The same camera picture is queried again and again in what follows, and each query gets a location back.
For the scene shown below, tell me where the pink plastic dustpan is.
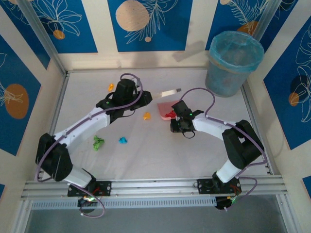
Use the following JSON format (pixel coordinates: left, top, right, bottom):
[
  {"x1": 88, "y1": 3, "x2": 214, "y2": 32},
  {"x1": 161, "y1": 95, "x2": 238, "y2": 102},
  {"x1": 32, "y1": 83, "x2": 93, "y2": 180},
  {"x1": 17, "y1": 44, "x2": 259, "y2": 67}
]
[{"x1": 156, "y1": 101, "x2": 179, "y2": 121}]

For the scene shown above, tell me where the white brush with grey bristles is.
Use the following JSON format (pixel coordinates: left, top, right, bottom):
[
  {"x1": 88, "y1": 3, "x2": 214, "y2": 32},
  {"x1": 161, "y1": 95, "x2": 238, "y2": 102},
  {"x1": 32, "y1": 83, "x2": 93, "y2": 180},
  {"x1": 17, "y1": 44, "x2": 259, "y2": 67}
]
[{"x1": 152, "y1": 88, "x2": 182, "y2": 99}]

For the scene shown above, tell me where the green paper scrap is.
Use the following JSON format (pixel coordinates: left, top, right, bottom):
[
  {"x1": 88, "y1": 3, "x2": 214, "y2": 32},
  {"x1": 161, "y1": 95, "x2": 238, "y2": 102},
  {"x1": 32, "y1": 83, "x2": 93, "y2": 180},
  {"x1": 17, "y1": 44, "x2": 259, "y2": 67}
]
[{"x1": 93, "y1": 135, "x2": 105, "y2": 151}]

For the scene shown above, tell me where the grey round trash bin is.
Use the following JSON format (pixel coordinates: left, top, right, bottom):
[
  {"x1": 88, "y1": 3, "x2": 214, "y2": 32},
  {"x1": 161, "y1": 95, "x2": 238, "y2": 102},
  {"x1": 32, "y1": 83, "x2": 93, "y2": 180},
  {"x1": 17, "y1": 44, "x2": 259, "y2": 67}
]
[{"x1": 205, "y1": 31, "x2": 265, "y2": 98}]

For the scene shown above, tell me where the blue plastic bin liner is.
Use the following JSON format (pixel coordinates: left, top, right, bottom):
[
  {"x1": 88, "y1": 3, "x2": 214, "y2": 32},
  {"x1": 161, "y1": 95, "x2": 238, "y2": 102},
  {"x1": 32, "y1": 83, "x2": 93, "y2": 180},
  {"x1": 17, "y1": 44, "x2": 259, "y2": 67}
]
[{"x1": 208, "y1": 31, "x2": 265, "y2": 74}]

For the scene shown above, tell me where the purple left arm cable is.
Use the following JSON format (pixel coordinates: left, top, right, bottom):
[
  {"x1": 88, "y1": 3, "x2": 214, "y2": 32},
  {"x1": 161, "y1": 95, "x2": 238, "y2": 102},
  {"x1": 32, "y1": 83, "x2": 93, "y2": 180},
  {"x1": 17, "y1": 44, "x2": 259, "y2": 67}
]
[{"x1": 35, "y1": 72, "x2": 144, "y2": 218}]

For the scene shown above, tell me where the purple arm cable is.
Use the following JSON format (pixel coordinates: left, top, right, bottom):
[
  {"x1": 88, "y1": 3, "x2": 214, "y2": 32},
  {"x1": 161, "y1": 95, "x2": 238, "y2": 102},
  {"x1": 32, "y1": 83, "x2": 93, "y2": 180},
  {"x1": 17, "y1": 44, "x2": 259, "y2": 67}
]
[
  {"x1": 35, "y1": 72, "x2": 144, "y2": 218},
  {"x1": 179, "y1": 87, "x2": 269, "y2": 212}
]

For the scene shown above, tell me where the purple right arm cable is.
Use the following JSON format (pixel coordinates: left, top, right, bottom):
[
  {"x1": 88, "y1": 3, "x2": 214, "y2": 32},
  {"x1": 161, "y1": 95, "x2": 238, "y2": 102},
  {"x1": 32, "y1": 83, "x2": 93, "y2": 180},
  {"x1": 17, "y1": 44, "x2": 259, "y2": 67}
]
[{"x1": 179, "y1": 87, "x2": 269, "y2": 212}]

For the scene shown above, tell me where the blue floral wall poster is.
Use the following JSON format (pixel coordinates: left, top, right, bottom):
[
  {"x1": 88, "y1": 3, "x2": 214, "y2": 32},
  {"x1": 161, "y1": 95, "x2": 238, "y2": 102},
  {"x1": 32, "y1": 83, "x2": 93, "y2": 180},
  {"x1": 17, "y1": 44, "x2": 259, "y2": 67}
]
[
  {"x1": 0, "y1": 0, "x2": 51, "y2": 70},
  {"x1": 0, "y1": 33, "x2": 42, "y2": 156},
  {"x1": 205, "y1": 0, "x2": 276, "y2": 51},
  {"x1": 107, "y1": 0, "x2": 194, "y2": 53},
  {"x1": 31, "y1": 0, "x2": 99, "y2": 54},
  {"x1": 263, "y1": 17, "x2": 311, "y2": 150}
]

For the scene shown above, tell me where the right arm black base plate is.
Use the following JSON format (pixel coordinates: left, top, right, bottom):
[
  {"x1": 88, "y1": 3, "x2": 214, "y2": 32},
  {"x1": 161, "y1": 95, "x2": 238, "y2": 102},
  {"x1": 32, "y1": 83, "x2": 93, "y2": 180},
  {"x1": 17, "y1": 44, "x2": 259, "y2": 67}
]
[{"x1": 197, "y1": 178, "x2": 242, "y2": 195}]

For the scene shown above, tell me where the aluminium table edge rail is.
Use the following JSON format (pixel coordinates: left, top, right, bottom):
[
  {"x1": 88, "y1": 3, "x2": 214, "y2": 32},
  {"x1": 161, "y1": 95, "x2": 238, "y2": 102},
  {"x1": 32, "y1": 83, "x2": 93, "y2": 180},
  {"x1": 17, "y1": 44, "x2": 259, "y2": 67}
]
[
  {"x1": 240, "y1": 80, "x2": 274, "y2": 177},
  {"x1": 34, "y1": 72, "x2": 70, "y2": 180}
]

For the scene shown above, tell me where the wide aluminium frame rail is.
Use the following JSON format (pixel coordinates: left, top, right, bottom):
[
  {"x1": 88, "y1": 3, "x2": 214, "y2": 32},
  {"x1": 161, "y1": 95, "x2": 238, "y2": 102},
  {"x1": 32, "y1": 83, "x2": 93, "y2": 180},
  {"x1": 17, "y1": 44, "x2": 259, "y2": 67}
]
[{"x1": 20, "y1": 176, "x2": 285, "y2": 200}]

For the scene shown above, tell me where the grey slotted cable duct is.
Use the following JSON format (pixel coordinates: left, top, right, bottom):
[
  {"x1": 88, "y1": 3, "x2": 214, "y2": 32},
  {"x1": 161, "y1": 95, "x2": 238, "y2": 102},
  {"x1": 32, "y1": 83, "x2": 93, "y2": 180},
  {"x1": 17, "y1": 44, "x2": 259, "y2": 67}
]
[{"x1": 31, "y1": 196, "x2": 217, "y2": 210}]

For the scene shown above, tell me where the aluminium frame post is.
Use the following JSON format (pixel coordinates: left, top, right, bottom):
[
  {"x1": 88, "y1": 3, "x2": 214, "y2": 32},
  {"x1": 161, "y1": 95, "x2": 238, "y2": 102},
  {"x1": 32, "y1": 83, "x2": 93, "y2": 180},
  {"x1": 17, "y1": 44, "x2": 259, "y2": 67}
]
[
  {"x1": 252, "y1": 0, "x2": 299, "y2": 53},
  {"x1": 17, "y1": 0, "x2": 69, "y2": 76}
]

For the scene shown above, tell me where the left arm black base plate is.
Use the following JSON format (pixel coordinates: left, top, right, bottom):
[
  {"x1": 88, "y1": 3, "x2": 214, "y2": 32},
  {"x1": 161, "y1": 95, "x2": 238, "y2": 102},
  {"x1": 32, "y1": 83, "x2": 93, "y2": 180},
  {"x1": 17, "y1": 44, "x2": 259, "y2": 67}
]
[{"x1": 67, "y1": 181, "x2": 112, "y2": 198}]

